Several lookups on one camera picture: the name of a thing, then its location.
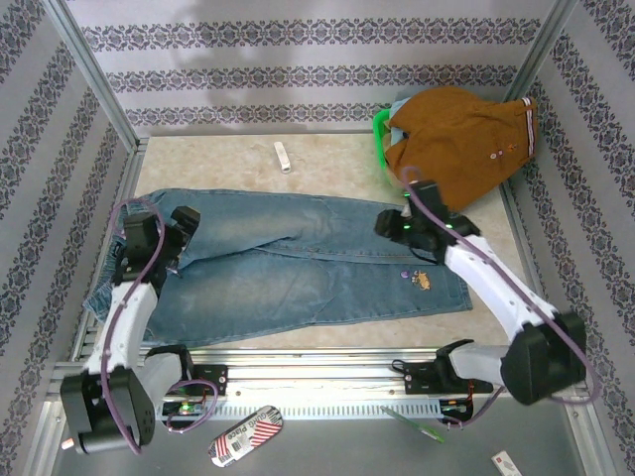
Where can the blue denim jeans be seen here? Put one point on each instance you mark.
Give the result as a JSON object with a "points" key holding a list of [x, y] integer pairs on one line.
{"points": [[297, 287]]}

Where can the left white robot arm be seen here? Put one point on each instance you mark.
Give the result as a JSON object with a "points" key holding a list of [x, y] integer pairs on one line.
{"points": [[124, 322]]}

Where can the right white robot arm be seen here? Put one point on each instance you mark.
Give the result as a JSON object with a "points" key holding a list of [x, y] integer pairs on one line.
{"points": [[496, 287]]}

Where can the green plastic basket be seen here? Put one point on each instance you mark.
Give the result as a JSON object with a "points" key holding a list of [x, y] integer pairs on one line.
{"points": [[379, 144]]}

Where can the brown shirt pile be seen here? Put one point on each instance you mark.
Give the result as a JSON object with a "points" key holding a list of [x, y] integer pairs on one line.
{"points": [[456, 144]]}

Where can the white plastic marker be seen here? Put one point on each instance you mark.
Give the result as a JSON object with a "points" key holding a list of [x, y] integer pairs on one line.
{"points": [[283, 157]]}

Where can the small circuit board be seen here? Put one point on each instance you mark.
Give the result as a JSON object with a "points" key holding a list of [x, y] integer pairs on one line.
{"points": [[184, 408], [454, 408]]}

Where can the green pen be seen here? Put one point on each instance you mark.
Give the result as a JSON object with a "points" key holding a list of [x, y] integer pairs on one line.
{"points": [[412, 424]]}

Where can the flag print tin case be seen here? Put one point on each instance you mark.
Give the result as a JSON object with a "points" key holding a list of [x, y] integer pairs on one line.
{"points": [[245, 436]]}

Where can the small white card box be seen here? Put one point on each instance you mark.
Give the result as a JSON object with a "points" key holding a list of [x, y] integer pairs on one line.
{"points": [[506, 465]]}

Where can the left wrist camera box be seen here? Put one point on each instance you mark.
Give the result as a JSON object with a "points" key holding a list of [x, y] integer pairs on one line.
{"points": [[141, 229]]}

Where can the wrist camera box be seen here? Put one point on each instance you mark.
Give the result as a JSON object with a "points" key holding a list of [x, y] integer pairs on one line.
{"points": [[434, 196], [141, 229]]}

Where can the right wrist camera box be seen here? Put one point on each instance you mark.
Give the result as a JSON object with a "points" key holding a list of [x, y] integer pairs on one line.
{"points": [[434, 196]]}

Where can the left arm's black base plate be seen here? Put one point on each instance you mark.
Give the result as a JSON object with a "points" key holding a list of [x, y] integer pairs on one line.
{"points": [[211, 379]]}

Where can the right arm's black base plate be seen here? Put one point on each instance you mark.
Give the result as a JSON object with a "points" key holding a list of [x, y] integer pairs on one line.
{"points": [[419, 379]]}

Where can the aluminium mounting rail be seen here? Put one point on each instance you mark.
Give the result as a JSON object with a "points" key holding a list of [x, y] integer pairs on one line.
{"points": [[317, 372]]}

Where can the aluminium frame post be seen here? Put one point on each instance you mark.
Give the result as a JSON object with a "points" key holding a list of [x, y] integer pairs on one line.
{"points": [[94, 69], [538, 44]]}

